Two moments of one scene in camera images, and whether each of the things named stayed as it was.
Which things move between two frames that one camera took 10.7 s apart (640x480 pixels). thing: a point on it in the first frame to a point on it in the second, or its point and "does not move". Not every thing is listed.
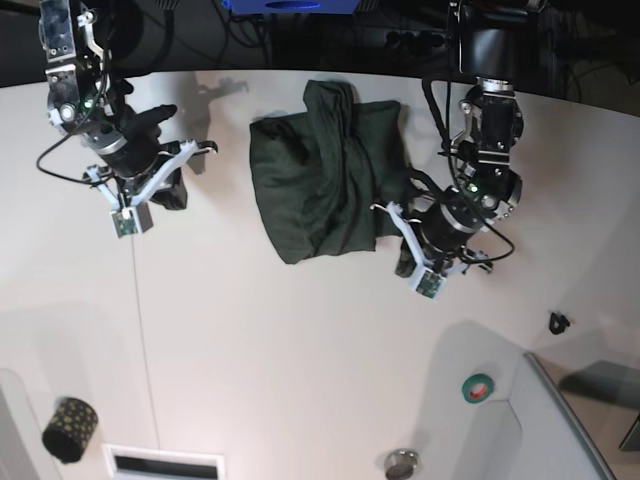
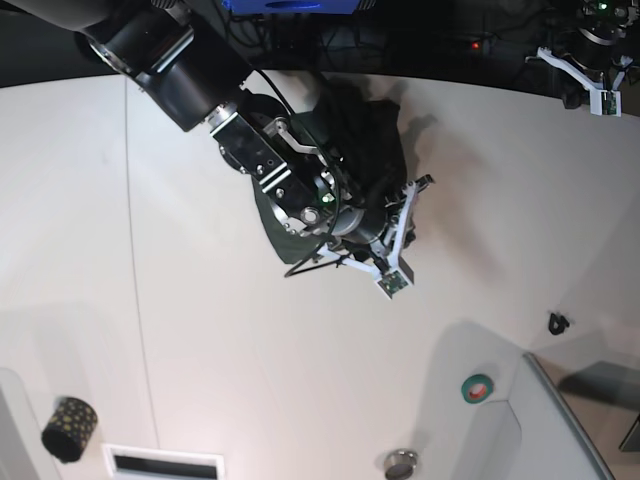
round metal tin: (400, 464) does not move
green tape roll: (477, 388) does not move
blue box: (294, 7) does not move
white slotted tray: (141, 463) does not move
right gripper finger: (407, 262) to (573, 100)
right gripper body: (446, 225) to (595, 52)
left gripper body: (128, 143) to (365, 223)
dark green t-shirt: (321, 172) does not move
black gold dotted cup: (69, 428) does not move
